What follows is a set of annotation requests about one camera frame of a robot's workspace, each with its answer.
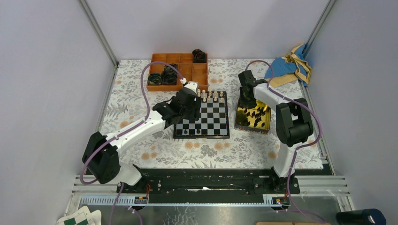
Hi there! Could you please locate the green white checkered paper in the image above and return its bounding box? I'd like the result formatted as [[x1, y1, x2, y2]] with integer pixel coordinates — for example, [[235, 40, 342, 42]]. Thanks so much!
[[56, 206, 102, 225]]

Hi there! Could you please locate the black coil compartment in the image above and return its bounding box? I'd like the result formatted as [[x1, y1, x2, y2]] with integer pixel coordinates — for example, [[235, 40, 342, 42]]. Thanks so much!
[[161, 66, 178, 85], [192, 49, 207, 63]]

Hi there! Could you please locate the blue yellow cloth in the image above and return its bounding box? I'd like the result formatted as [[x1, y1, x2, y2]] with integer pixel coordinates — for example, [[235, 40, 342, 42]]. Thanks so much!
[[271, 44, 312, 88]]

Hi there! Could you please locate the black coil top compartment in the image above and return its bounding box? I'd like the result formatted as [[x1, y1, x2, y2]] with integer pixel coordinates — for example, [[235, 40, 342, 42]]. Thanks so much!
[[192, 49, 207, 63]]

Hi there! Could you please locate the gold tin of black pieces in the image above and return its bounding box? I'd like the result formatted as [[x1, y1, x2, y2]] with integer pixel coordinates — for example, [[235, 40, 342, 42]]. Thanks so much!
[[234, 99, 271, 135]]

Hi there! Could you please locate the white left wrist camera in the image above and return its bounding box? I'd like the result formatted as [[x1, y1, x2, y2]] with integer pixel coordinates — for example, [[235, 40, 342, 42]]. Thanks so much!
[[180, 78, 199, 93]]

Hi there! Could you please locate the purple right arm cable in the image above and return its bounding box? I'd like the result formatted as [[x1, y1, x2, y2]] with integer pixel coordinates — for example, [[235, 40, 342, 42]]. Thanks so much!
[[245, 60, 324, 225]]

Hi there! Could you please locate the black silver chess board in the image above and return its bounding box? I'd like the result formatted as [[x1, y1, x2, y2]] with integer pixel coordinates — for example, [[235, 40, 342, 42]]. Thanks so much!
[[173, 91, 230, 139]]

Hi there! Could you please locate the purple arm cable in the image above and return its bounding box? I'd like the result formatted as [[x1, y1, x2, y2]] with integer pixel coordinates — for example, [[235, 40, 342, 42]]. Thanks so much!
[[245, 60, 324, 225], [79, 61, 187, 186]]

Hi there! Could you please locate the black cylinder bottom right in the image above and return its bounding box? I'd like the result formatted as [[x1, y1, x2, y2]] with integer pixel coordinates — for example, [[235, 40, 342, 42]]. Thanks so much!
[[336, 209, 387, 225]]

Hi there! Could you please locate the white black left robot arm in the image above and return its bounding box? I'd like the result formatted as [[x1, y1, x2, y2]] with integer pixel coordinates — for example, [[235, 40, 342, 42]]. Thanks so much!
[[82, 85, 201, 193]]

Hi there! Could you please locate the orange compartment tray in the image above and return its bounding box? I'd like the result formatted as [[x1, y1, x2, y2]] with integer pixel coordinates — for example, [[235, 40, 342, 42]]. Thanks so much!
[[146, 53, 208, 91]]

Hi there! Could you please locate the black coil middle compartment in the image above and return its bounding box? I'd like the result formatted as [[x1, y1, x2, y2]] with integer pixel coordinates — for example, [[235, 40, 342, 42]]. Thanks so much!
[[161, 66, 178, 85]]

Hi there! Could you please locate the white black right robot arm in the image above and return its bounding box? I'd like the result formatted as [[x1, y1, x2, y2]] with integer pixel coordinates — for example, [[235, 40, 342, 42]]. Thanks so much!
[[238, 70, 314, 193]]

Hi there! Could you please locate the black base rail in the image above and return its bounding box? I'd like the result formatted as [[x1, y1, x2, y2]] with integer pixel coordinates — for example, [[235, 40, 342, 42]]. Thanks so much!
[[116, 169, 300, 204]]

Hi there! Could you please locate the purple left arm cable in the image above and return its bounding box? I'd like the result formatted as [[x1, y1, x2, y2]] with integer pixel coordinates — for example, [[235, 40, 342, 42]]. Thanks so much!
[[79, 61, 187, 186]]

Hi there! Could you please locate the black green coil left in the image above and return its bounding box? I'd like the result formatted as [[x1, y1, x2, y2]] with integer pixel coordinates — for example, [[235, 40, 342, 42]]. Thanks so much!
[[147, 73, 162, 86]]

